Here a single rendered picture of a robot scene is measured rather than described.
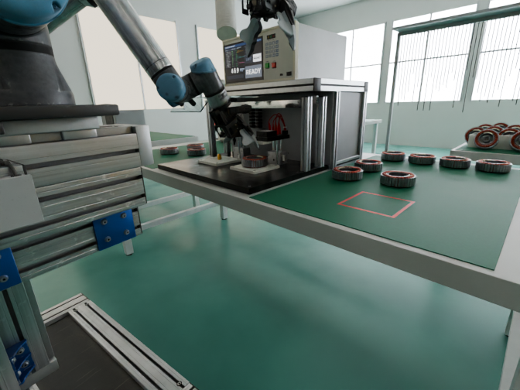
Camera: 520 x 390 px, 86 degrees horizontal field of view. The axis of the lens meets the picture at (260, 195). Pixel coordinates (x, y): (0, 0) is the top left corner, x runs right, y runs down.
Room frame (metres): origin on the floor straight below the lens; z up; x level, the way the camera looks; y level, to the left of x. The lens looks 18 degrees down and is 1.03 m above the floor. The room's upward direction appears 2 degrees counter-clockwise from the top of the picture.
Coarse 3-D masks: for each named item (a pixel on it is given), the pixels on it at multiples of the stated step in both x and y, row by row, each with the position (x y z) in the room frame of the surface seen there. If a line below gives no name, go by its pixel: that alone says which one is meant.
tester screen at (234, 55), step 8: (232, 48) 1.44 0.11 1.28; (240, 48) 1.40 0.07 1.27; (256, 48) 1.33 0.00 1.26; (232, 56) 1.44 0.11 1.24; (240, 56) 1.40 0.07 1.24; (232, 64) 1.45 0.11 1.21; (240, 64) 1.41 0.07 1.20; (248, 64) 1.37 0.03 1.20; (256, 64) 1.33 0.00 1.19; (240, 72) 1.41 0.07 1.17; (232, 80) 1.45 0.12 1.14
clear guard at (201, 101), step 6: (234, 96) 1.29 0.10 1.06; (240, 96) 1.31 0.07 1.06; (246, 96) 1.33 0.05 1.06; (252, 96) 1.36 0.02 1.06; (186, 102) 1.29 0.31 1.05; (198, 102) 1.22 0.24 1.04; (204, 102) 1.19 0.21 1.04; (174, 108) 1.32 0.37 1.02; (180, 108) 1.28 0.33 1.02; (186, 108) 1.25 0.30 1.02; (192, 108) 1.21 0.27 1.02; (198, 108) 1.18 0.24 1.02
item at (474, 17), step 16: (448, 16) 3.67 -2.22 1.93; (464, 16) 3.58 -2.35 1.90; (480, 16) 3.60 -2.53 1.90; (496, 16) 3.54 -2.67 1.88; (512, 16) 3.64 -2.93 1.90; (400, 32) 4.26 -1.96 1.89; (416, 32) 4.12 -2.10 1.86; (416, 48) 4.12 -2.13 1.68; (432, 48) 3.98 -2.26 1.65; (448, 48) 3.85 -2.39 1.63; (400, 80) 4.22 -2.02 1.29; (480, 80) 3.58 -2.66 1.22; (480, 96) 3.55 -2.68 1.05
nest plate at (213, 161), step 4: (224, 156) 1.41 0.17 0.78; (200, 160) 1.33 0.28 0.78; (204, 160) 1.32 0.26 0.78; (208, 160) 1.32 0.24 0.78; (212, 160) 1.32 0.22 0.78; (216, 160) 1.31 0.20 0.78; (220, 160) 1.31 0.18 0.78; (224, 160) 1.31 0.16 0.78; (228, 160) 1.31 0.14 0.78; (232, 160) 1.30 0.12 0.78; (236, 160) 1.32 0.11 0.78; (240, 160) 1.33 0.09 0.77; (208, 164) 1.28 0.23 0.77; (212, 164) 1.26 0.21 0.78; (216, 164) 1.24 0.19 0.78; (220, 164) 1.25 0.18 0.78; (224, 164) 1.27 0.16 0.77
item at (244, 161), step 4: (244, 156) 1.18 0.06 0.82; (248, 156) 1.20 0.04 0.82; (252, 156) 1.20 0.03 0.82; (256, 156) 1.20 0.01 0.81; (260, 156) 1.19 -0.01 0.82; (264, 156) 1.17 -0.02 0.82; (244, 160) 1.13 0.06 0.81; (248, 160) 1.12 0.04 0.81; (252, 160) 1.12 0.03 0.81; (256, 160) 1.11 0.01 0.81; (260, 160) 1.12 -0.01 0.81; (264, 160) 1.13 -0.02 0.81; (244, 164) 1.13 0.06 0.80; (248, 164) 1.12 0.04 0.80; (252, 164) 1.11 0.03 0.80; (256, 164) 1.11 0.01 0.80; (260, 164) 1.12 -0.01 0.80; (264, 164) 1.13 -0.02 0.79
